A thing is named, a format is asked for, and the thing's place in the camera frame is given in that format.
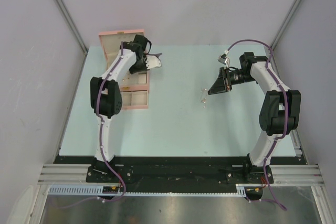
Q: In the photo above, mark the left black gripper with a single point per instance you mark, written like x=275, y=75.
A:
x=132, y=70

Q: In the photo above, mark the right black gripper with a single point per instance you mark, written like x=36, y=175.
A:
x=223, y=83

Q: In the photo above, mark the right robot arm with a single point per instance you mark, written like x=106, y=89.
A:
x=280, y=111

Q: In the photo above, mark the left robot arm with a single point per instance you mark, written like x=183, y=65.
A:
x=105, y=93

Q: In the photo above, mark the pink jewelry box drawer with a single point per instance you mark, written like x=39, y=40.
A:
x=132, y=100

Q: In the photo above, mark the pink jewelry box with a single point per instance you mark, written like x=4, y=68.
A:
x=110, y=43

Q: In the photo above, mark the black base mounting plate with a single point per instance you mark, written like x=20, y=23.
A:
x=170, y=174

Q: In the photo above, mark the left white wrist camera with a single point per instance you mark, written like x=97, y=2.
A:
x=153, y=61

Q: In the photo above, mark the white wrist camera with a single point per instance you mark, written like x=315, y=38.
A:
x=225, y=60
x=153, y=61

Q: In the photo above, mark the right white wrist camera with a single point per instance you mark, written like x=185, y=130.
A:
x=225, y=60

